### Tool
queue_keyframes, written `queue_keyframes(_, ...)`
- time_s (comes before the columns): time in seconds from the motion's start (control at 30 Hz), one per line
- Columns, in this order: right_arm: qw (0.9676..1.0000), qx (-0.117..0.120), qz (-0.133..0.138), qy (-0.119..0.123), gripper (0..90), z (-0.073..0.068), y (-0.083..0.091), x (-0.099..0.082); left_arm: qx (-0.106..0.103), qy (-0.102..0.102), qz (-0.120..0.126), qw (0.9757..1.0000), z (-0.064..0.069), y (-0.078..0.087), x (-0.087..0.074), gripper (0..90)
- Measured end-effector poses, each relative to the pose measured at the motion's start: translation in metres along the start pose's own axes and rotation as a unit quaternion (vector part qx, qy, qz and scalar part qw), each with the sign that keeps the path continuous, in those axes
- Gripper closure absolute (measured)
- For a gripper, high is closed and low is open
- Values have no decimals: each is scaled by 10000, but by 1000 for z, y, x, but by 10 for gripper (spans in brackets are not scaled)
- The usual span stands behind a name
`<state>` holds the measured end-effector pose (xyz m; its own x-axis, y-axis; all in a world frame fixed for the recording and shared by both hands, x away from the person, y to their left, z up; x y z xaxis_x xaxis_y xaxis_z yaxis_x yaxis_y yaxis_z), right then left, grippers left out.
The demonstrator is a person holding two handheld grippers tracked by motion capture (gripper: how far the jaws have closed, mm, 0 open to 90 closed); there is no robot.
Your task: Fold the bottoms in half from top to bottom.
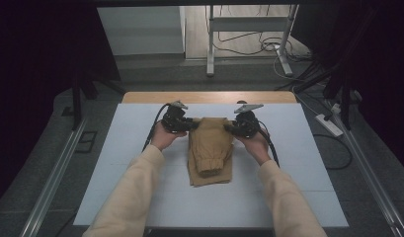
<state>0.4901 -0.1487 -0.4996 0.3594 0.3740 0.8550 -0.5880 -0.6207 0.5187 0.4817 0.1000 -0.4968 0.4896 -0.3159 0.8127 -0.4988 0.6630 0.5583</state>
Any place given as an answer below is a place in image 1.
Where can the black floor frame plate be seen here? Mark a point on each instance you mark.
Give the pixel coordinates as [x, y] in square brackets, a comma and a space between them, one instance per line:
[86, 141]

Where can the tan embroidered pants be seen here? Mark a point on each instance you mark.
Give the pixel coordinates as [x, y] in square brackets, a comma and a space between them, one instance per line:
[209, 151]

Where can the black metal stand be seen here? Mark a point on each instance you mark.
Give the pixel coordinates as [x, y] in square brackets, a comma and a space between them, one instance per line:
[77, 98]
[346, 105]

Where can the white table cover board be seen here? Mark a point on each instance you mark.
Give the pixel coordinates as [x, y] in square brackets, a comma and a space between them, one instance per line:
[130, 131]

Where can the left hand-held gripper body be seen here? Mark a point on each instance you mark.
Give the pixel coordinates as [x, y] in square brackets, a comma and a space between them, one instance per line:
[176, 121]

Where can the person's right hand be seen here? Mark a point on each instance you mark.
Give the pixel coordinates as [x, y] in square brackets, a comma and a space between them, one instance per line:
[258, 146]

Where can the dark curtain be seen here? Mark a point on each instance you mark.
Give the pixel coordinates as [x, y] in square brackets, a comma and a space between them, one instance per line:
[31, 82]
[380, 65]

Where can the white power strip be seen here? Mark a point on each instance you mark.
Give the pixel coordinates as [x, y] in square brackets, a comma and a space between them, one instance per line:
[328, 125]

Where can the white metal desk frame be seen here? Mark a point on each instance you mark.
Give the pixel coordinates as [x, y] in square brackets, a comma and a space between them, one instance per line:
[249, 23]

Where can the person's left hand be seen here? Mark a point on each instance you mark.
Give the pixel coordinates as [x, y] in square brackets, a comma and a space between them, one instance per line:
[163, 138]

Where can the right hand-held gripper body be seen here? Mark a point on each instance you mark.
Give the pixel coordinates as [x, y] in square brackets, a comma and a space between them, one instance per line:
[247, 125]

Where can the wooden table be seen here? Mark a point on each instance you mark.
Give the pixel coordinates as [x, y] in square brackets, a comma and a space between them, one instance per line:
[206, 97]

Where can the aluminium rail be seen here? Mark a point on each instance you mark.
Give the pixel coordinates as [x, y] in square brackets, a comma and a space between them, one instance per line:
[54, 179]
[370, 177]

